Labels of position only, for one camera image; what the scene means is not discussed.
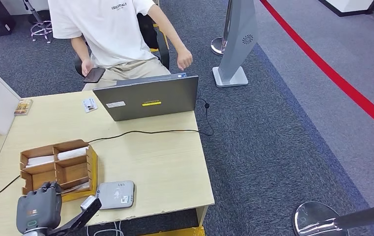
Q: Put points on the person's left hand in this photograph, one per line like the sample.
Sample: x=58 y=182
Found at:
x=185 y=59

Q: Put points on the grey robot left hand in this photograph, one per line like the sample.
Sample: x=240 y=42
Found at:
x=38 y=208

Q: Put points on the person's right hand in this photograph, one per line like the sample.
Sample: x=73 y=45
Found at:
x=87 y=66

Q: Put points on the black smartphone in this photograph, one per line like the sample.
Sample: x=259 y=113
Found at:
x=94 y=75

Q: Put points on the white ID card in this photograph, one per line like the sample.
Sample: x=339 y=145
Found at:
x=89 y=105

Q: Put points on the gold patterned key cards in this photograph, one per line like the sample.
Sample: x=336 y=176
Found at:
x=76 y=188

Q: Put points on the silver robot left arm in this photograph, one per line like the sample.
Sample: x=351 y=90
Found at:
x=33 y=234

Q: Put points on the person's left forearm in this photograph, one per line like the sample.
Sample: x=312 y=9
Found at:
x=177 y=40

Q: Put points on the person's right forearm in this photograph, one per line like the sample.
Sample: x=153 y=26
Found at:
x=81 y=49

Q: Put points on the person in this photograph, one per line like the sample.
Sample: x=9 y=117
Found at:
x=112 y=32

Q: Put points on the white card stack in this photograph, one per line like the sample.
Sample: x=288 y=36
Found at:
x=72 y=153
x=40 y=160

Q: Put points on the wooden card organizer box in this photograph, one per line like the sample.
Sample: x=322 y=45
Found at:
x=72 y=172

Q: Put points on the gold patterned card pack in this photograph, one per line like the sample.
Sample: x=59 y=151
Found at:
x=23 y=107

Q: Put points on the grey card reader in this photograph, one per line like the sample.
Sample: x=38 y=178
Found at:
x=115 y=194

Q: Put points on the black office chair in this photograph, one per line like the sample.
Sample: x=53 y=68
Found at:
x=162 y=53

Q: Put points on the yellow panel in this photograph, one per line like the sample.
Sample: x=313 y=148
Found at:
x=164 y=35

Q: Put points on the grey laptop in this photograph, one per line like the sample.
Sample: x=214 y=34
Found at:
x=152 y=97

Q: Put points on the grey kiosk stand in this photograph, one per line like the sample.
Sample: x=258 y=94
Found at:
x=238 y=49

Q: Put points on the chrome stool base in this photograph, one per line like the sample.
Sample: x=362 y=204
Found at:
x=42 y=29

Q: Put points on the small black floor bag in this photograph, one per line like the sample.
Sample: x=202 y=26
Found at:
x=42 y=16

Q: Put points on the yellow box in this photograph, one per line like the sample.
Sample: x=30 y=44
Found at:
x=180 y=232

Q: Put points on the red barrier belt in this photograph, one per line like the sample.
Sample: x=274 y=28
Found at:
x=336 y=78

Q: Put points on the white counter black plinth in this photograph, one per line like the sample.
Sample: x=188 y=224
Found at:
x=349 y=5

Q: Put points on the chrome stanchion post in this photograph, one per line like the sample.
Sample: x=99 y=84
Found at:
x=218 y=46

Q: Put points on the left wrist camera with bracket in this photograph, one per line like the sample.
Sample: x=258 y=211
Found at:
x=89 y=205

